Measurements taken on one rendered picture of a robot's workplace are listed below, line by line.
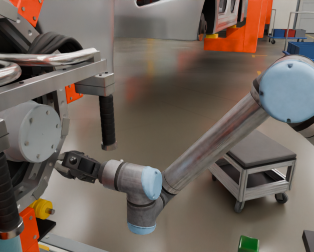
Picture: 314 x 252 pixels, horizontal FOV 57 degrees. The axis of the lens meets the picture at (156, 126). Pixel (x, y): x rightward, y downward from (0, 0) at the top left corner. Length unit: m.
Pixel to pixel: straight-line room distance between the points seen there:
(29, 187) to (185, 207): 1.07
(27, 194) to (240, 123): 0.62
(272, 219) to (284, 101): 1.27
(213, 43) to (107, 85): 3.49
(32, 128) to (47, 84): 0.11
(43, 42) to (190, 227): 1.24
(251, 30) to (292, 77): 3.48
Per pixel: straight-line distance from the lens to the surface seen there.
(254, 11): 4.07
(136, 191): 0.86
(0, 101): 0.53
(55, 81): 0.62
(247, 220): 1.77
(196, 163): 0.89
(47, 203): 1.01
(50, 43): 0.74
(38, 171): 0.99
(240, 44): 4.11
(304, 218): 1.90
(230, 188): 1.78
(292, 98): 0.61
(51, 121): 0.69
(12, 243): 0.73
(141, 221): 0.92
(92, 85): 0.74
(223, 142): 0.84
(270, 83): 0.62
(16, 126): 0.64
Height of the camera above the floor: 1.11
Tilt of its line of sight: 23 degrees down
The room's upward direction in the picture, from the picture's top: straight up
